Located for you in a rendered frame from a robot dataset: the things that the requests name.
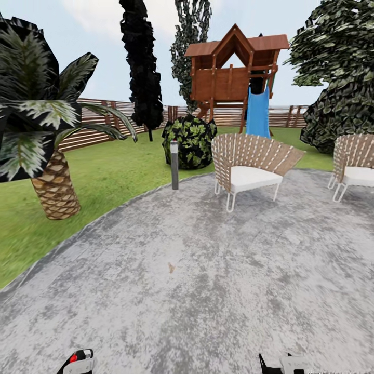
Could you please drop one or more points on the tree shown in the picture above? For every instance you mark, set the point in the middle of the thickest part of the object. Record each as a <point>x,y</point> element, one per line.
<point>186,34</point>
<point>256,82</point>
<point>341,40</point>
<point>145,84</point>

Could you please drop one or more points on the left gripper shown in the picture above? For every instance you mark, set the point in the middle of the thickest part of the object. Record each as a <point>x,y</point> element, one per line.
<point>66,363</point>

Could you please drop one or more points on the insectifuge atomizer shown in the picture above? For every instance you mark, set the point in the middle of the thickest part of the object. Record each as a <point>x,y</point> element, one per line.
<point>79,355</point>

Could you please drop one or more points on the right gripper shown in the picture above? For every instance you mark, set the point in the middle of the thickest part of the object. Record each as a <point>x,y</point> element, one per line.
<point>266,370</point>

